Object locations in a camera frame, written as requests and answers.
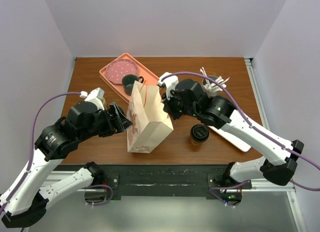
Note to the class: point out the white rectangular tray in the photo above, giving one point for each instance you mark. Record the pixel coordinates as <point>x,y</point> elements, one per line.
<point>238,143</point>

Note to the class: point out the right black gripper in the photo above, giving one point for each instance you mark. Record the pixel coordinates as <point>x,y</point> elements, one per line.
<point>168,108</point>

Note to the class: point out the dark green mug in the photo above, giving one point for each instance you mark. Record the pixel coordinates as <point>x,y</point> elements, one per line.
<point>128,82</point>

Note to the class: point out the pink dotted plate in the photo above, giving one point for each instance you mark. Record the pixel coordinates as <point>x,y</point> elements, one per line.
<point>117,69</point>

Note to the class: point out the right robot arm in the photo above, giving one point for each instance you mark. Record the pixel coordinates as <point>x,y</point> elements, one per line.
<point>276,165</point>

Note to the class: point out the cream bear paper bag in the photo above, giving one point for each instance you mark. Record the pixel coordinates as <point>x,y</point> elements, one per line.
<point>151,125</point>

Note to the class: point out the brown paper coffee cup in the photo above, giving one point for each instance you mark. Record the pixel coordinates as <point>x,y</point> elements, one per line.
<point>197,143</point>

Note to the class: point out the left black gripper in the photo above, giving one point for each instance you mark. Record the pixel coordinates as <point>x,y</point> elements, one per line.
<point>124,122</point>

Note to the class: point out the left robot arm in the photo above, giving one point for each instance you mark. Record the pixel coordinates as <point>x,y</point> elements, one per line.
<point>84,121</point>

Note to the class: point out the grey straw holder cup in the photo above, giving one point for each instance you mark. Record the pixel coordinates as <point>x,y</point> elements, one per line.
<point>211,89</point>

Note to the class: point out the salmon pink tray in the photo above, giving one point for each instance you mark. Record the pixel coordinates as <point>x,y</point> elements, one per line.
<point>149,77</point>

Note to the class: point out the black plastic cup lid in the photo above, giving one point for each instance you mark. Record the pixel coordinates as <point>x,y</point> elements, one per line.
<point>199,132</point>

